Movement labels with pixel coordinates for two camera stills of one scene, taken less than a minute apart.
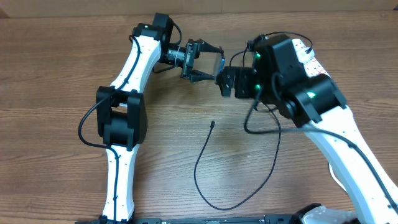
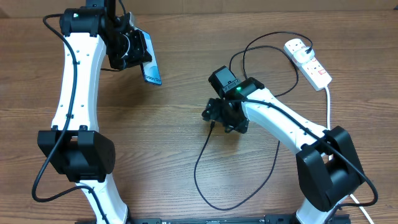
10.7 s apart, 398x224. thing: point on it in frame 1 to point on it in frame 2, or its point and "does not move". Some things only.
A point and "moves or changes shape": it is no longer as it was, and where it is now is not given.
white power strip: (312, 67) does not move
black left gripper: (195, 74) to (140, 56)
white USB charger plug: (305, 53) does not move
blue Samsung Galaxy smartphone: (219, 62) moves or changes shape
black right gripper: (246, 79) to (215, 113)
